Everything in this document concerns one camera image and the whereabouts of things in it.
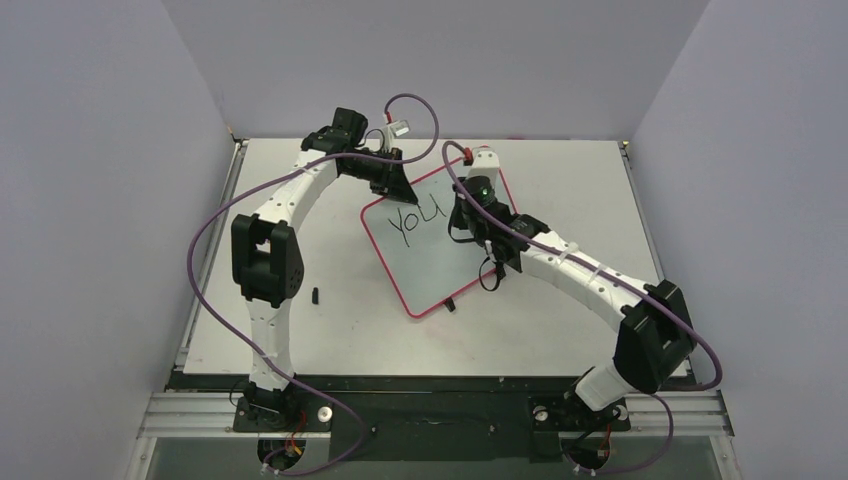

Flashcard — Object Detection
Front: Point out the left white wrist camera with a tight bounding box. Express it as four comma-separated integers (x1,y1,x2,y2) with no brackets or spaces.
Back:
385,113,411,138

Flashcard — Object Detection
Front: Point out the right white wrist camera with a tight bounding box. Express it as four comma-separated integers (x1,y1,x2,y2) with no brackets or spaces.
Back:
464,147,500,183

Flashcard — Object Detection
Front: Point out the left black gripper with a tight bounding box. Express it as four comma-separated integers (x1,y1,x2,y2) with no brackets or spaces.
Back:
344,148,418,206

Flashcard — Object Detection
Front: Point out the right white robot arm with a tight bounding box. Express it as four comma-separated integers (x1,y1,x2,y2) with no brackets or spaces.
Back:
450,175,695,427

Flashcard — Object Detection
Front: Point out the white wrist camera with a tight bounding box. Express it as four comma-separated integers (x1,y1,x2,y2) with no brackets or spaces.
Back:
385,113,411,138
464,147,500,183

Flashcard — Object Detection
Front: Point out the purple cable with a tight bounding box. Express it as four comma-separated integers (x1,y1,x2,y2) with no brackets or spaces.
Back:
441,140,723,478
186,93,441,478

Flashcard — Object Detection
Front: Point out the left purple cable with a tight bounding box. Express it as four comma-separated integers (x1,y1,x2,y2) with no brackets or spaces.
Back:
186,93,441,478

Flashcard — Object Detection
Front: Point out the aluminium frame rail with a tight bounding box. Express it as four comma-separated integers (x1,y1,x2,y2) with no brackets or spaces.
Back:
138,392,733,439

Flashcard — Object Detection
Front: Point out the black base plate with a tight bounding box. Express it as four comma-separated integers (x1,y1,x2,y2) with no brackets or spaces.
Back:
165,370,697,465

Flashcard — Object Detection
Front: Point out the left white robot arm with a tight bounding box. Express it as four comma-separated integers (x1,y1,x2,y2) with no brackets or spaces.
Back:
231,108,418,430

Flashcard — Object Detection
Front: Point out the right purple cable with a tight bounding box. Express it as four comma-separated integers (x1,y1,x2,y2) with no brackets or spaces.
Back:
441,140,723,478

